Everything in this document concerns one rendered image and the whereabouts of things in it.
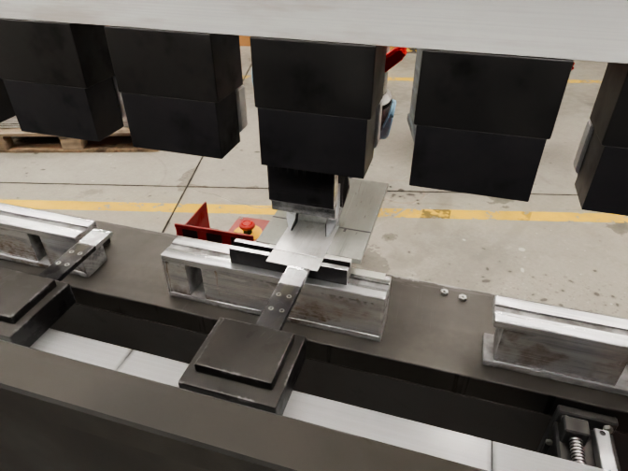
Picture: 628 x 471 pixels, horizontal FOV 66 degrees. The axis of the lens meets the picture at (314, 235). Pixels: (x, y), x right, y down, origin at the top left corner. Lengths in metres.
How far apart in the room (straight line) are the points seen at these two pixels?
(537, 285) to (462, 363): 1.69
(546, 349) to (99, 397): 0.70
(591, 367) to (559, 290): 1.68
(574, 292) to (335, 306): 1.83
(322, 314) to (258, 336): 0.22
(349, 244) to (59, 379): 0.66
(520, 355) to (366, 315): 0.24
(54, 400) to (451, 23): 0.49
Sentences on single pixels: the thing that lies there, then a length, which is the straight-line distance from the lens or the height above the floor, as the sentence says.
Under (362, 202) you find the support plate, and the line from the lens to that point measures 0.92.
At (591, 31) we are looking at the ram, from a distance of 0.57.
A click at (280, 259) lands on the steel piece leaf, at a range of 0.77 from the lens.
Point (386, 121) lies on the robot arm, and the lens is 1.42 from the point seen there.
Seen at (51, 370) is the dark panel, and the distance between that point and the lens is 0.19.
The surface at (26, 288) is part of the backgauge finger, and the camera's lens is 0.77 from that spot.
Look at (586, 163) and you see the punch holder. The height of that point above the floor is 1.21.
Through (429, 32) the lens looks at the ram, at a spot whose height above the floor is 1.36.
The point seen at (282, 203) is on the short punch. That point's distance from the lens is 0.73.
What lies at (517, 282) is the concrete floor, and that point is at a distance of 2.46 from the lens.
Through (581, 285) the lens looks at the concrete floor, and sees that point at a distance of 2.57.
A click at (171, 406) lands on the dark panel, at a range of 0.17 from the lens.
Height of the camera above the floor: 1.47
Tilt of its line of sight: 35 degrees down
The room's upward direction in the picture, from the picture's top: straight up
